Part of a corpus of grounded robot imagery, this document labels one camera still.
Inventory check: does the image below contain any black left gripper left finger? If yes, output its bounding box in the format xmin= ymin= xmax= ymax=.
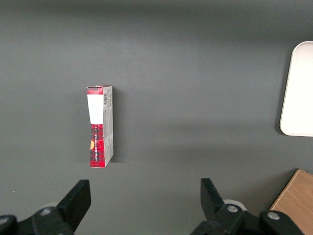
xmin=0 ymin=179 xmax=92 ymax=235

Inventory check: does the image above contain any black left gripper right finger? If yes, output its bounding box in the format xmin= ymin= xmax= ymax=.
xmin=190 ymin=178 xmax=305 ymax=235

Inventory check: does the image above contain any wooden two-drawer cabinet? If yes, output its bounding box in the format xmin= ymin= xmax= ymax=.
xmin=268 ymin=168 xmax=313 ymax=235

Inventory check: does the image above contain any red plaid cardboard box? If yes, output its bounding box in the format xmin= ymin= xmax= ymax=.
xmin=86 ymin=85 xmax=114 ymax=169

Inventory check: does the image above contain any cream rectangular plastic tray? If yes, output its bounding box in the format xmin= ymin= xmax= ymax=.
xmin=279 ymin=41 xmax=313 ymax=137

